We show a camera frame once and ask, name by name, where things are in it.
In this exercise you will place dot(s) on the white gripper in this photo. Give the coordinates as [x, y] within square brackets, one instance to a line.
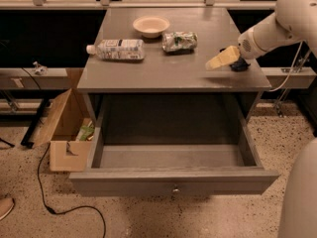
[248, 50]

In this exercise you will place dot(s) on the dark blue rxbar wrapper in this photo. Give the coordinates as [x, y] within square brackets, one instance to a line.
[239, 65]

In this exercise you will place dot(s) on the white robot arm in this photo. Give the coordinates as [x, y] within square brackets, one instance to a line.
[291, 22]

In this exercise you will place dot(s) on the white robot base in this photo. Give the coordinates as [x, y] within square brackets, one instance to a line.
[299, 209]

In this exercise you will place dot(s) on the grey open top drawer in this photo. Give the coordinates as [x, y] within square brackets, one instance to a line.
[146, 144]

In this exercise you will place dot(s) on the white paper bowl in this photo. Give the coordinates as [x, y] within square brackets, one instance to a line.
[151, 26]

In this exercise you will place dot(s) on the grey cabinet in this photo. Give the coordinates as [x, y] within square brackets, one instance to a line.
[159, 72]

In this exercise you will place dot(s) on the clear plastic water bottle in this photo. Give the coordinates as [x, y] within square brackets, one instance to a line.
[119, 49]

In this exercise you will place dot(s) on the green packet in box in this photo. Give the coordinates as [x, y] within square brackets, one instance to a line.
[84, 133]

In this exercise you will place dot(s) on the open cardboard box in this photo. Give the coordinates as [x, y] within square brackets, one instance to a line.
[66, 115]

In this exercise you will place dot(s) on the small clear object on ledge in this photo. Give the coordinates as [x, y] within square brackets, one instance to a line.
[39, 69]

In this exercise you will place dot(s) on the black stand leg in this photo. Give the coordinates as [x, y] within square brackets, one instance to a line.
[26, 141]

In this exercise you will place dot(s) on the beige shoe tip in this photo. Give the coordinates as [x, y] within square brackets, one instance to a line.
[6, 206]

